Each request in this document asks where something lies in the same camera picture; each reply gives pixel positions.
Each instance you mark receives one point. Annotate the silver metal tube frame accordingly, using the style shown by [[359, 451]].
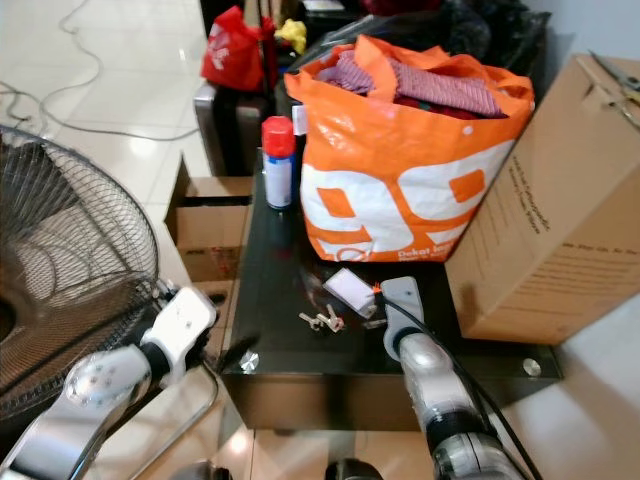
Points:
[[185, 415]]

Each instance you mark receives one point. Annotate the black electric fan with grille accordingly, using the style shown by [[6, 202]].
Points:
[[70, 250]]

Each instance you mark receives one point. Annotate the large closed cardboard box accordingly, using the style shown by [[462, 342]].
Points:
[[550, 230]]

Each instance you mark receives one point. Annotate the orange and white shopping bag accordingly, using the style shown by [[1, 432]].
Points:
[[400, 170]]

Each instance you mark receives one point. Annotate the black glass-top low table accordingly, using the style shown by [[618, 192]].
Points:
[[300, 390]]

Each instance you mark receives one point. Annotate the black robot foot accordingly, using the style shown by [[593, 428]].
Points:
[[205, 471], [352, 471]]

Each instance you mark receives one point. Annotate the red white striped cloth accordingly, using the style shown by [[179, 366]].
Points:
[[445, 88]]

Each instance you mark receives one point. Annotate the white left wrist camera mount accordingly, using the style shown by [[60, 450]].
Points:
[[185, 325]]

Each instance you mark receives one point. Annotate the yellow crumpled cloth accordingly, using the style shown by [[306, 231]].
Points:
[[292, 35]]

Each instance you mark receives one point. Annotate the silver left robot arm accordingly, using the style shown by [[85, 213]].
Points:
[[105, 385]]

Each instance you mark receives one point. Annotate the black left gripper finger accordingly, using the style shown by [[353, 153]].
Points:
[[240, 352]]

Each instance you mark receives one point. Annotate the black right robot foot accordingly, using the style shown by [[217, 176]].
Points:
[[352, 471]]

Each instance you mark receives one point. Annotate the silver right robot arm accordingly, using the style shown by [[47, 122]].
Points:
[[438, 385]]

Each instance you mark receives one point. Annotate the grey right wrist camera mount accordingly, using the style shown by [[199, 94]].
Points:
[[405, 300]]

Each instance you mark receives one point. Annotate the black hard suitcase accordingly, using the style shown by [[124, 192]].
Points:
[[225, 125]]

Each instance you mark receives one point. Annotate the silver keys bunch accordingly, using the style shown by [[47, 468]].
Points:
[[322, 320]]

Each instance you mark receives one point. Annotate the black left robot foot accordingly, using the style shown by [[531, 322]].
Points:
[[205, 471]]

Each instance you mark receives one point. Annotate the red plastic bag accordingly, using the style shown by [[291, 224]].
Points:
[[232, 55]]

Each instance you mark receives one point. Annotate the small open cardboard box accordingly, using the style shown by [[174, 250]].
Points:
[[205, 232]]

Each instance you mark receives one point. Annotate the white key tag card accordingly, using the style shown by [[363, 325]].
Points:
[[350, 288]]

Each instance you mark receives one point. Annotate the white spray can red cap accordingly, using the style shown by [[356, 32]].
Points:
[[278, 170]]

